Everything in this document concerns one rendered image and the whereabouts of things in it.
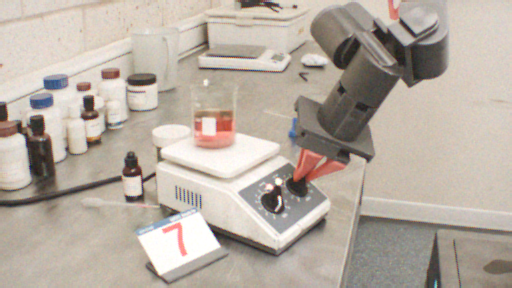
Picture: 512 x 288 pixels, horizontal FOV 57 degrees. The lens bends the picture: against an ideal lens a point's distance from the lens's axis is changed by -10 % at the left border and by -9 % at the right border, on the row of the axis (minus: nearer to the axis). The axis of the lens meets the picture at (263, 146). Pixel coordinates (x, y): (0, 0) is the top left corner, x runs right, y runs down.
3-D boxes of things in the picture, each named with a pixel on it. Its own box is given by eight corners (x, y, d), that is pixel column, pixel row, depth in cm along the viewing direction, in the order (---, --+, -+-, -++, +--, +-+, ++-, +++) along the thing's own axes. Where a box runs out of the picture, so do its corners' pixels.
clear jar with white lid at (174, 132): (195, 172, 83) (193, 124, 80) (190, 188, 77) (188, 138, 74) (158, 171, 82) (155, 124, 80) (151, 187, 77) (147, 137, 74)
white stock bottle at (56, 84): (38, 149, 90) (29, 81, 85) (53, 136, 97) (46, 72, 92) (72, 150, 90) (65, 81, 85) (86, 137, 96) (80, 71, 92)
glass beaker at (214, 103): (247, 150, 69) (248, 88, 66) (204, 159, 66) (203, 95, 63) (221, 134, 74) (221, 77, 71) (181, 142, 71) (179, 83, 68)
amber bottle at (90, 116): (79, 141, 94) (75, 96, 91) (94, 136, 97) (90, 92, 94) (90, 145, 92) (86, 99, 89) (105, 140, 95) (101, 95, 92)
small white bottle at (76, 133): (91, 150, 90) (86, 104, 87) (77, 156, 87) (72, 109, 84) (79, 146, 92) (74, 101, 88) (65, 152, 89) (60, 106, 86)
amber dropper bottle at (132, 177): (127, 190, 76) (123, 146, 73) (146, 191, 75) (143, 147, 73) (121, 199, 73) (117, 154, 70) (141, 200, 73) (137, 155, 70)
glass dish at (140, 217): (126, 220, 67) (125, 206, 66) (165, 214, 69) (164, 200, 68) (134, 241, 62) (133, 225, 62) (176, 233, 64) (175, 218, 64)
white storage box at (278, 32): (311, 41, 201) (312, 5, 196) (288, 58, 168) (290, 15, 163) (237, 36, 209) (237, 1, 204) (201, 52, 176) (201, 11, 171)
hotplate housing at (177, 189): (330, 216, 70) (335, 162, 67) (277, 259, 60) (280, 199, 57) (205, 175, 81) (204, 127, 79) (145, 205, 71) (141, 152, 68)
